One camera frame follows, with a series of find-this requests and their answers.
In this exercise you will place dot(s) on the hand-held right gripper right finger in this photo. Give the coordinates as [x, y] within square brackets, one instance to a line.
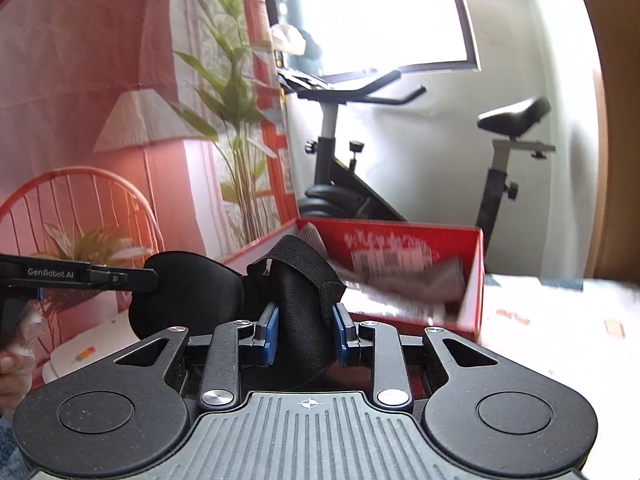
[342, 335]

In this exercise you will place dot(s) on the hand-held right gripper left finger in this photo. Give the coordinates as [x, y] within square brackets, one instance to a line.
[269, 335]

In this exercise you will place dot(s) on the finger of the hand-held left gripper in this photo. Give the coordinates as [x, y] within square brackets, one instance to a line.
[125, 279]

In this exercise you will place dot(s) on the black sleep mask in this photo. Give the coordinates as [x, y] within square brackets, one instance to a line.
[305, 320]

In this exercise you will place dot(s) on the red strawberry print cardboard box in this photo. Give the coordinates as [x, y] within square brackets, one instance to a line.
[400, 324]

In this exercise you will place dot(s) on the white soft object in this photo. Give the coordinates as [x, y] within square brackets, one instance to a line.
[287, 39]

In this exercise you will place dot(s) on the person's left hand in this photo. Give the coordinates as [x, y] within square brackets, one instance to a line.
[15, 375]

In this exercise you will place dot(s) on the black exercise bike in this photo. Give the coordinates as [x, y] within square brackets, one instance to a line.
[340, 195]

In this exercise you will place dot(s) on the white printed bedsheet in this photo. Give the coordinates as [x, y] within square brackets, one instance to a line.
[550, 325]

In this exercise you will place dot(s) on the window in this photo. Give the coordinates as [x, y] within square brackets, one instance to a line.
[380, 15]

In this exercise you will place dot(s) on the wooden door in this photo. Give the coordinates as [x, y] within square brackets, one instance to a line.
[617, 135]

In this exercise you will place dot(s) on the printed wall cloth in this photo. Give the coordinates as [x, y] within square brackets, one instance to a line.
[75, 85]

